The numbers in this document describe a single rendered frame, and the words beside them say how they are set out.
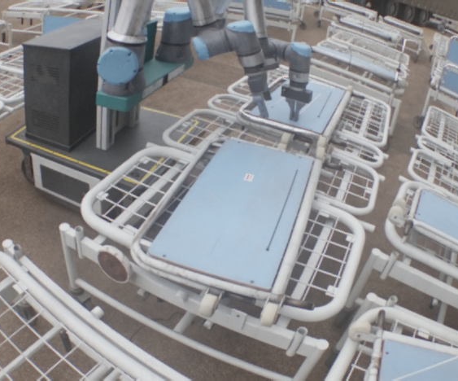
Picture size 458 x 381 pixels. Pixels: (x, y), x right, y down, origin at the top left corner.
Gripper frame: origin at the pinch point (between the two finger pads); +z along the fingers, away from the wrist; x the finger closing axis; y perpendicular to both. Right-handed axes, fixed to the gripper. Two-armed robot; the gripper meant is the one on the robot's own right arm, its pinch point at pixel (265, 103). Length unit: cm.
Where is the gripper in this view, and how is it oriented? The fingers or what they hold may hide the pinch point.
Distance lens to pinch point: 157.3
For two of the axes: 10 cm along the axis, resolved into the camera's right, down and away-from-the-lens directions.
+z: 2.8, 7.7, 5.7
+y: -9.4, 1.2, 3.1
